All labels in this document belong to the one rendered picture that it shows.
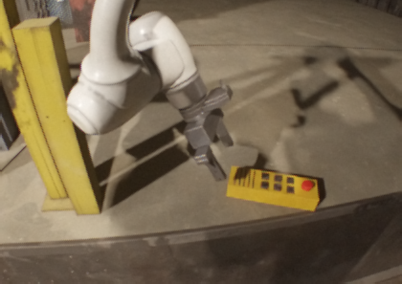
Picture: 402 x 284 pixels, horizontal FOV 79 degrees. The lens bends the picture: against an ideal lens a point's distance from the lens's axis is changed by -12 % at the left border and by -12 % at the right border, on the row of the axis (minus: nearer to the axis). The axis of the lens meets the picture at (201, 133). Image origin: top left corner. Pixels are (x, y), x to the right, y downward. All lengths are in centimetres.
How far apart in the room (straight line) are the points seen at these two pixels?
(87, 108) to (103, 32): 12
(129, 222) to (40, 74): 40
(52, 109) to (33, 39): 13
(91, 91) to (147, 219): 37
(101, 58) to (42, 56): 11
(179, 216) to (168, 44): 41
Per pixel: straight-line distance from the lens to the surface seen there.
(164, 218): 70
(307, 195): 75
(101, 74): 44
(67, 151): 60
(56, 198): 80
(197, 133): 59
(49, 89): 53
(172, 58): 54
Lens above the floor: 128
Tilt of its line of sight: 36 degrees down
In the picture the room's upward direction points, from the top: 3 degrees clockwise
